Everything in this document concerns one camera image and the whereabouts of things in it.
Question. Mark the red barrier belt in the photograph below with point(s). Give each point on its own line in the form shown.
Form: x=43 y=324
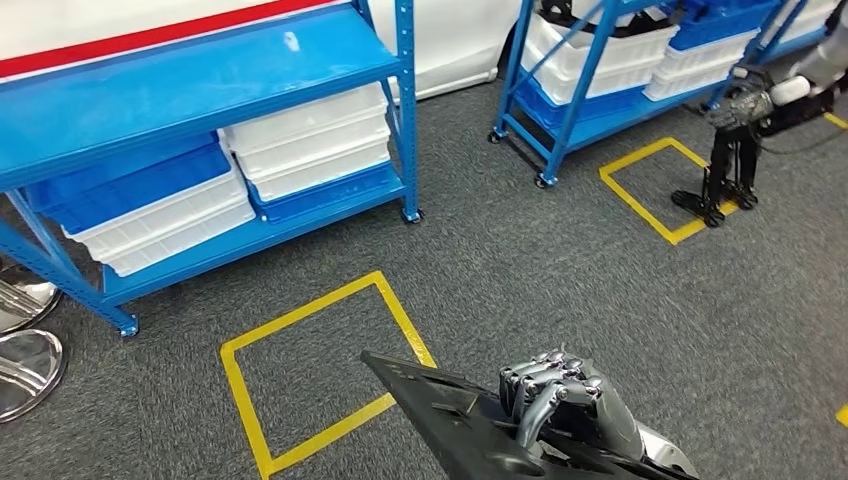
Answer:
x=132 y=40

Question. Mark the black plastic plate bracket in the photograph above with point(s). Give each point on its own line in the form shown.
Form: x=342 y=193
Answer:
x=450 y=430

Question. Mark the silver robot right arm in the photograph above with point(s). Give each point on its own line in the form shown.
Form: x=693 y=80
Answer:
x=666 y=457

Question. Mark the blue plastic crate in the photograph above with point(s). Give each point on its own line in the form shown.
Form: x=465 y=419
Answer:
x=132 y=189
x=715 y=20
x=609 y=106

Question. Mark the white car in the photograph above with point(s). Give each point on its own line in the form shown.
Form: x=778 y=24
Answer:
x=450 y=40

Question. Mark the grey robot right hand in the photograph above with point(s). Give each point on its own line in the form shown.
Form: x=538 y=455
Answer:
x=596 y=411

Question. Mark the black part in crate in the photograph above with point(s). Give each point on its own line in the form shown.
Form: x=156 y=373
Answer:
x=553 y=8

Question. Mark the blue metal shelf rack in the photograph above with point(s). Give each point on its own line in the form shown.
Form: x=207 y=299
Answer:
x=166 y=86
x=616 y=119

